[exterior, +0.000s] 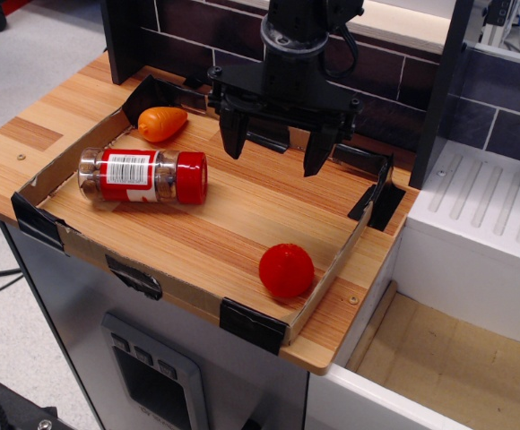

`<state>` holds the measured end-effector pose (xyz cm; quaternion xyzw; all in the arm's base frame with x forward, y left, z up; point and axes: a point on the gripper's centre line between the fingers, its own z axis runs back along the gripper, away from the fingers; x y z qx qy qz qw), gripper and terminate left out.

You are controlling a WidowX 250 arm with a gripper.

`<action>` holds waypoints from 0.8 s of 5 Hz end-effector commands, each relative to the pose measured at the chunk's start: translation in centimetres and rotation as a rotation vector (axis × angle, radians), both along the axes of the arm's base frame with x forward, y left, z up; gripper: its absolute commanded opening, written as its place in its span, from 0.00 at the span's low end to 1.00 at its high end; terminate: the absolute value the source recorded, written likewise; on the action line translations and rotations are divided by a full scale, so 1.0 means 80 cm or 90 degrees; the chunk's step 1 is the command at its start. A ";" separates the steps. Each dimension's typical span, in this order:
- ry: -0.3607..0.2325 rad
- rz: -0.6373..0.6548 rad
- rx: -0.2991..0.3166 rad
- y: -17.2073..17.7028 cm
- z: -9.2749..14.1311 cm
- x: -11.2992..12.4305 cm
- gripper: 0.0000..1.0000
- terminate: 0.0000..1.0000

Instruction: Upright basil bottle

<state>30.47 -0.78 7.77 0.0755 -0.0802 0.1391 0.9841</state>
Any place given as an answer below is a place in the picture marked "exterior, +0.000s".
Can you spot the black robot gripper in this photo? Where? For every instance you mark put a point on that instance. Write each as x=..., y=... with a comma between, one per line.
x=286, y=91

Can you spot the red-capped spice bottle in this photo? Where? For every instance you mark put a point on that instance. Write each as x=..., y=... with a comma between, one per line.
x=116, y=175

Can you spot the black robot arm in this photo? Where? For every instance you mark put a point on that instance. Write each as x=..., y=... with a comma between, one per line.
x=301, y=29

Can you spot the orange toy carrot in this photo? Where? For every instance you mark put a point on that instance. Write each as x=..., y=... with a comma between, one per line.
x=157, y=124

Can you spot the red toy strawberry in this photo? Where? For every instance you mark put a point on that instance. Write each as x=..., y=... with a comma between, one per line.
x=286, y=270

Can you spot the white toy sink drainboard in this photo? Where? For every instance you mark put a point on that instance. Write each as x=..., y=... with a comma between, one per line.
x=460, y=251

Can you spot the grey oven control panel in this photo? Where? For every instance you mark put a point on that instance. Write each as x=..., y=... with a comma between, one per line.
x=166, y=385

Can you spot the dark grey left post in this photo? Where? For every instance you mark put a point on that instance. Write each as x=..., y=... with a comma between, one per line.
x=123, y=38

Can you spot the dark grey post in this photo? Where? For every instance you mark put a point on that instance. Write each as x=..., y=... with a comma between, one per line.
x=431, y=140
x=123, y=38

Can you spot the dark grey right post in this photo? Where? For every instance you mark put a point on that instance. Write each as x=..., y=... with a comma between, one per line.
x=431, y=140

